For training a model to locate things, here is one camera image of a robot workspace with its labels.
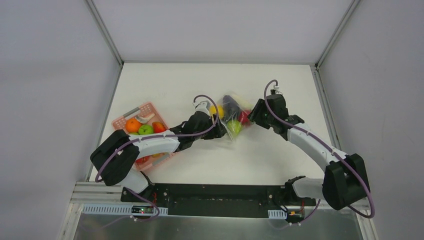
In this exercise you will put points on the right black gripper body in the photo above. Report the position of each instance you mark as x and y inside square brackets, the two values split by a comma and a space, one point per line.
[257, 113]

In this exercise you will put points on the orange fake fruit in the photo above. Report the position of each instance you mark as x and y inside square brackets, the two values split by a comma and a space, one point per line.
[132, 125]

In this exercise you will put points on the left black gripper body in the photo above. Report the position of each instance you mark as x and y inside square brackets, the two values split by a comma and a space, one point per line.
[216, 130]

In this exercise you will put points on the white fake radish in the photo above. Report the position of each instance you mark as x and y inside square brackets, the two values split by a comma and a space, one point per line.
[144, 119]

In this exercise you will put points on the green fake lime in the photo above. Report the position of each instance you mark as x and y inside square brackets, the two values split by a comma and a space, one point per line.
[234, 127]

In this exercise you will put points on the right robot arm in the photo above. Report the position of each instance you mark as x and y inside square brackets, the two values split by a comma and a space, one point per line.
[345, 179]

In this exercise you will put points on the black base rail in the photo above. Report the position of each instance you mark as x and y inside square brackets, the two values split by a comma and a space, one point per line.
[211, 200]

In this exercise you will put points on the pink plastic basket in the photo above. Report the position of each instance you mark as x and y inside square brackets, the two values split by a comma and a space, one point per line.
[144, 110]

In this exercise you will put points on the red fake apple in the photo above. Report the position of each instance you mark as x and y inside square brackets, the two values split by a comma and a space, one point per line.
[142, 160]

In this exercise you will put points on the yellow fake lemon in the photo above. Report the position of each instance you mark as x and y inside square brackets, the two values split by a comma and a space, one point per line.
[218, 110]

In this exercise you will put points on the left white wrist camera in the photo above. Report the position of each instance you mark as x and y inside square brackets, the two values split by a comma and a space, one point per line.
[202, 106]

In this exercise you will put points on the clear zip top bag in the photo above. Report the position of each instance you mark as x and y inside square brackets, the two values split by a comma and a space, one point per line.
[244, 105]

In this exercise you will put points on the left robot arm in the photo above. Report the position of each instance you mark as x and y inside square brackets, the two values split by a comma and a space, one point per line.
[115, 157]

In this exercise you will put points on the red fake mango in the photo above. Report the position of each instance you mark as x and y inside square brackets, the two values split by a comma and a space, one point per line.
[158, 127]

